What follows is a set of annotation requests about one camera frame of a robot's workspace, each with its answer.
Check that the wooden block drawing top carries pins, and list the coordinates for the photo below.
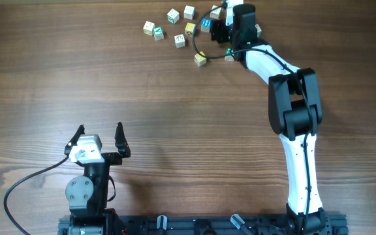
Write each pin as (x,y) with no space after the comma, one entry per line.
(179,41)

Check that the wooden block yellow K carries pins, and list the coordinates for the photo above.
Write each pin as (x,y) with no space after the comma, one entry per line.
(200,59)

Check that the yellow top block red M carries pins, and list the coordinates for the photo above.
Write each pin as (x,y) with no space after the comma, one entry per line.
(189,29)

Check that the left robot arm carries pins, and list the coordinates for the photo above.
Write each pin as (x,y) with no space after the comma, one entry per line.
(88,194)

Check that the wooden block green Z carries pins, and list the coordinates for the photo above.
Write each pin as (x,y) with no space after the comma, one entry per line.
(229,56)

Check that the plain wooden picture block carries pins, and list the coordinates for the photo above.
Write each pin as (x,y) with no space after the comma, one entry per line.
(215,12)

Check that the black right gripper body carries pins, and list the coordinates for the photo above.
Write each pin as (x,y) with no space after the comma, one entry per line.
(223,34)

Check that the wooden block blue H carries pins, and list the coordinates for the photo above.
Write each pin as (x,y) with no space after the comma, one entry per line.
(206,25)

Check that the wooden block yellow edge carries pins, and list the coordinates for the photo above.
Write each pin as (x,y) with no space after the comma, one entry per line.
(148,28)

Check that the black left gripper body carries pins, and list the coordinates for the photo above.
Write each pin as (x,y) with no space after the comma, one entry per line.
(106,162)

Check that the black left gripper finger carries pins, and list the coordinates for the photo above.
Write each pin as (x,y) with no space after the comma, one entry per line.
(73,141)
(121,142)

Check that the wooden block green side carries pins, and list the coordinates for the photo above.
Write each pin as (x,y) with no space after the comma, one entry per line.
(259,30)

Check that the wooden block green V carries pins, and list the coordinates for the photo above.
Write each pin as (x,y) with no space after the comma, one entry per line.
(158,33)

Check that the wooden block teal side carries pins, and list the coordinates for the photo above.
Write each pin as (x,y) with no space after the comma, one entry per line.
(173,16)

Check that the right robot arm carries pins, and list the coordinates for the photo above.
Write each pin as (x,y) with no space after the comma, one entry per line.
(294,109)

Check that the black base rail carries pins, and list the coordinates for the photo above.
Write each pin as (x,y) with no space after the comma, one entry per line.
(264,224)

